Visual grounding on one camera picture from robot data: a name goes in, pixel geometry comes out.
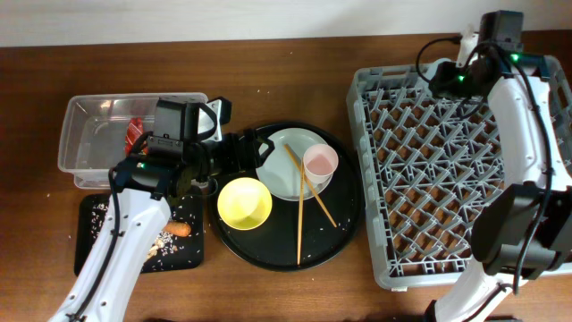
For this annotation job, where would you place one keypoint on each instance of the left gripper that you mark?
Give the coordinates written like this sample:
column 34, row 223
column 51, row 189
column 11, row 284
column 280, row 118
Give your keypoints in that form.
column 238, row 161

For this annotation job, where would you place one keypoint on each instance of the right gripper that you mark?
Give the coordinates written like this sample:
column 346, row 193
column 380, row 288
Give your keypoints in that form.
column 445, row 87

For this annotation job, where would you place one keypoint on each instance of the wooden chopstick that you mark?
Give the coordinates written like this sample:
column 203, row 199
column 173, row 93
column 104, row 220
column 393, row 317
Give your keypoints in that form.
column 301, row 209
column 310, row 185

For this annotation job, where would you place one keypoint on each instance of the yellow bowl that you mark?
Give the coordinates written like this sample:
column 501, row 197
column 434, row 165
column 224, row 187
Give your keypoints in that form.
column 244, row 204

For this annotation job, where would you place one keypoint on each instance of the pink cup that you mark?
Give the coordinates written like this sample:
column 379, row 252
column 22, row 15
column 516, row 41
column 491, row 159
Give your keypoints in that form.
column 320, row 162

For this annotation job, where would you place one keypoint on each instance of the red snack wrapper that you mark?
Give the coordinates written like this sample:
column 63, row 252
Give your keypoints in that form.
column 134, row 130

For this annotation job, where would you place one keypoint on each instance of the orange carrot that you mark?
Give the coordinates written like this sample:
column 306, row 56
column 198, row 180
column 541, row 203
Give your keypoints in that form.
column 178, row 229

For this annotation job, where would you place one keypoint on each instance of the nut and rice scraps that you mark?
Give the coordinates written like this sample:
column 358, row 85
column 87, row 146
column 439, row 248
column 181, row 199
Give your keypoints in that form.
column 163, row 244

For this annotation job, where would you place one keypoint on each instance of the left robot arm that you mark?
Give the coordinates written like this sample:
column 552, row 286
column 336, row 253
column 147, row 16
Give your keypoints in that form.
column 158, row 168

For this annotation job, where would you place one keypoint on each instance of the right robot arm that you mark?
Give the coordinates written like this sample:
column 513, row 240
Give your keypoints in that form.
column 526, row 231

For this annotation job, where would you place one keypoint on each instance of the grey dishwasher rack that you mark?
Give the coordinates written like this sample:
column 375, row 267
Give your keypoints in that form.
column 427, row 173

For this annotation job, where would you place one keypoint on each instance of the pale grey plate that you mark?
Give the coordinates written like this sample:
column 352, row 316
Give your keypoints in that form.
column 279, row 174

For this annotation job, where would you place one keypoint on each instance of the round black tray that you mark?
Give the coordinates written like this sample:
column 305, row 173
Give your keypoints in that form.
column 328, row 225

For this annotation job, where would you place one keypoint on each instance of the black rectangular tray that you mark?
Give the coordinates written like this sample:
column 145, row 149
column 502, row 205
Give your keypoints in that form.
column 188, row 209

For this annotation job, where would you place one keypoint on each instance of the clear plastic bin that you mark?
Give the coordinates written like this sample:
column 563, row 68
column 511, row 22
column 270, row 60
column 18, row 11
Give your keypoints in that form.
column 94, row 129

